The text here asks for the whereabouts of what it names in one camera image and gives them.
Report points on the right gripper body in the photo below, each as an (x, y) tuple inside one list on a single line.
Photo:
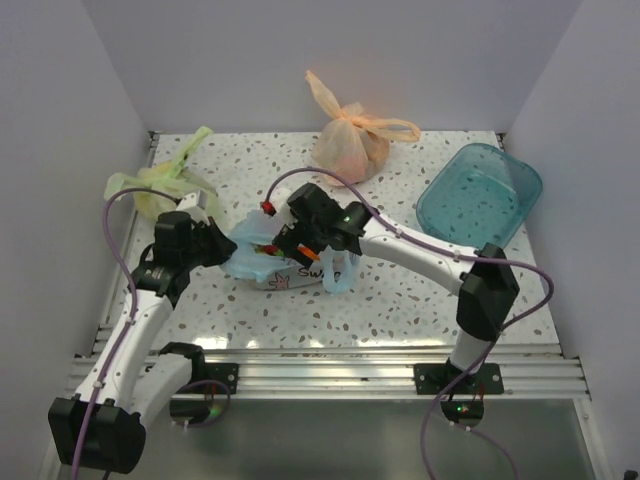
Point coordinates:
[(309, 234)]

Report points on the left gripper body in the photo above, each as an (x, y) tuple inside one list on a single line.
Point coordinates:
[(206, 247)]

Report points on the blue plastic bag with fruit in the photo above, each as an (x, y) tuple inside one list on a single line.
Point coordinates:
[(264, 267)]

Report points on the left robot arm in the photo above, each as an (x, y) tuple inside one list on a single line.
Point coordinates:
[(103, 425)]

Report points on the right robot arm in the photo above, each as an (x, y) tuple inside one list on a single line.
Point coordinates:
[(484, 285)]

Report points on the green plastic bag with fruit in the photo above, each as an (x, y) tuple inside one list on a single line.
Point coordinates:
[(173, 178)]

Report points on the orange plastic bag with fruit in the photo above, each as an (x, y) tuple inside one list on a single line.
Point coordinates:
[(354, 144)]

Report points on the teal transparent plastic basin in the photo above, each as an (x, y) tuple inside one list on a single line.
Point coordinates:
[(482, 195)]

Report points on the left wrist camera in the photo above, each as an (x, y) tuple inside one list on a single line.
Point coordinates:
[(194, 204)]

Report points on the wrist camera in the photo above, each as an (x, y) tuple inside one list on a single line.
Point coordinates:
[(194, 204), (277, 208)]

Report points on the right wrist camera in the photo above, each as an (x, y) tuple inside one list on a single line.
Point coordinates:
[(277, 208)]

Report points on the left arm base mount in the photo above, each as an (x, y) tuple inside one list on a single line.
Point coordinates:
[(215, 372)]

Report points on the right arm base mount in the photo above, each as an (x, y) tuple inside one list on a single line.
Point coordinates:
[(431, 379)]

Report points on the aluminium front rail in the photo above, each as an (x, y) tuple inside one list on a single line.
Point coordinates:
[(528, 372)]

